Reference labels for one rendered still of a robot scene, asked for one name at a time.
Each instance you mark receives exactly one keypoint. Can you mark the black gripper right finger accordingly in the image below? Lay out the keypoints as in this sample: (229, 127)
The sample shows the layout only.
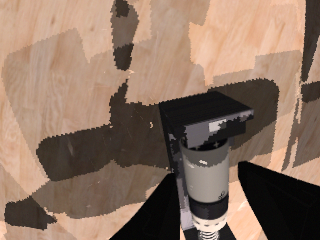
(286, 208)

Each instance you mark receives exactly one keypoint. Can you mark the grey cylindrical battery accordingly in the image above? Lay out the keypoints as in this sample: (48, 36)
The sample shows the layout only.
(207, 179)

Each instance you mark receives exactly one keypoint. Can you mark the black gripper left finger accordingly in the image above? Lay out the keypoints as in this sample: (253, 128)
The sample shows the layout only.
(159, 218)

